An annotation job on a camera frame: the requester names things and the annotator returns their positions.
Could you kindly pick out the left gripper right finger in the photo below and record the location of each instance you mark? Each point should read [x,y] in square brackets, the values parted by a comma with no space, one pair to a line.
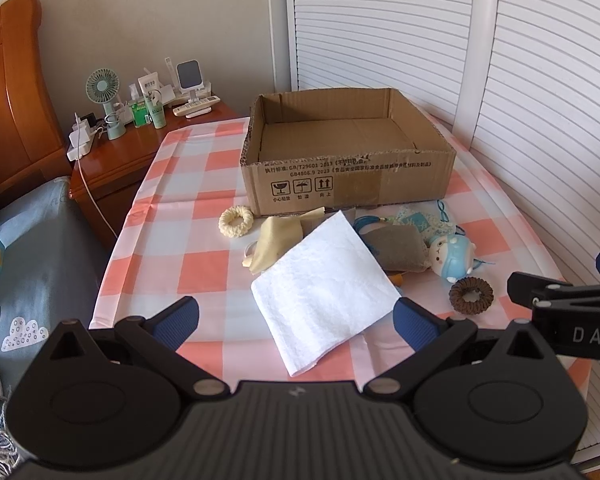
[436,343]

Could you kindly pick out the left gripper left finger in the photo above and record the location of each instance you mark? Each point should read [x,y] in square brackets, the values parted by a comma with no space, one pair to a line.
[154,342]

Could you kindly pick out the brown knitted scrunchie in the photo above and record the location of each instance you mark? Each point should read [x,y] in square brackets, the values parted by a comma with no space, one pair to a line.
[471,296]

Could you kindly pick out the blue plush toy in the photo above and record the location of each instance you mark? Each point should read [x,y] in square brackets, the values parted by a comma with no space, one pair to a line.
[452,257]

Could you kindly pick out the grey mesh pouch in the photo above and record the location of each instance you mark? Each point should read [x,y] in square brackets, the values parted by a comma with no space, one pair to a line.
[398,249]

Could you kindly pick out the white towel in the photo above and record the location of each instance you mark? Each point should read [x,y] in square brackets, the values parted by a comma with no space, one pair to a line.
[324,291]

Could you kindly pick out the blue patterned sachet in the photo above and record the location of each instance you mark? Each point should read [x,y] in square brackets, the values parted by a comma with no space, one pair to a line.
[430,224]

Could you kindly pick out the cream knitted scrunchie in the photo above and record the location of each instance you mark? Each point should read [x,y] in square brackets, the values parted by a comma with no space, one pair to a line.
[236,221]

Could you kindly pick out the yellow cleaning cloth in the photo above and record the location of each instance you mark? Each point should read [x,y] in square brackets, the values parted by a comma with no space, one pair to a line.
[277,236]

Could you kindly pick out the small orange object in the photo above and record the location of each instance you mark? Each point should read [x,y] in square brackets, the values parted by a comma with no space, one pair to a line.
[396,279]

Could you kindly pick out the pink checkered tablecloth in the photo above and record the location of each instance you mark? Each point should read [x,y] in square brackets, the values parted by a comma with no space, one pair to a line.
[170,246]

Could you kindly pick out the grey bed sheet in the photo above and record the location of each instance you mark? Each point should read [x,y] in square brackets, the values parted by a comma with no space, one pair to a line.
[52,267]

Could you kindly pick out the wooden nightstand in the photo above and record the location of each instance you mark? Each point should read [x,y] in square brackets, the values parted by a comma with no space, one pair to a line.
[106,180]

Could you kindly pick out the white power strip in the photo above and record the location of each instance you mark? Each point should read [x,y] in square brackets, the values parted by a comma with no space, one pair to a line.
[81,139]

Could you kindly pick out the white louvered closet door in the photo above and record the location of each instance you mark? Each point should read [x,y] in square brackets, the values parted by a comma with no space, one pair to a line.
[516,81]

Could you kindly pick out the green small box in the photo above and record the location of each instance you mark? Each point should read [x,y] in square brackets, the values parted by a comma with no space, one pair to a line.
[140,113]

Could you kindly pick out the cardboard box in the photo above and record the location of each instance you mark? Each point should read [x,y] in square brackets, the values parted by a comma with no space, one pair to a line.
[341,148]

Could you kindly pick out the green tube bottle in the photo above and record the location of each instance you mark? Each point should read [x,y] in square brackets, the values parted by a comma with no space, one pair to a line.
[155,107]

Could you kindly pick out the white remote control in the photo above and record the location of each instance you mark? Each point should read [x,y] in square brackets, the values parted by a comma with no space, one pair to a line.
[196,108]

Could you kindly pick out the wooden headboard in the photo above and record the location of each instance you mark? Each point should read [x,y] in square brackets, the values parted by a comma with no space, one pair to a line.
[32,146]

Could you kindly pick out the white cosmetic tube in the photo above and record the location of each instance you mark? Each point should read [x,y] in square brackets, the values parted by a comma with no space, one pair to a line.
[150,88]

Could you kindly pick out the green desk fan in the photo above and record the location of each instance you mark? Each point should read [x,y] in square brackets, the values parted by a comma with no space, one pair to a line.
[102,87]

